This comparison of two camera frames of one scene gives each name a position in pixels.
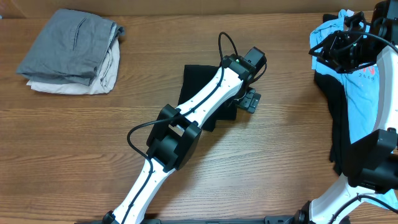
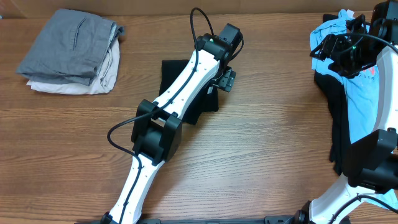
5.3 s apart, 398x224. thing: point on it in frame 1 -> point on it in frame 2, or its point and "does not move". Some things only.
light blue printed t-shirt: [362, 84] does not move
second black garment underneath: [346, 158] does not move
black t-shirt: [194, 75] -> [169, 70]
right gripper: [331, 52] does not move
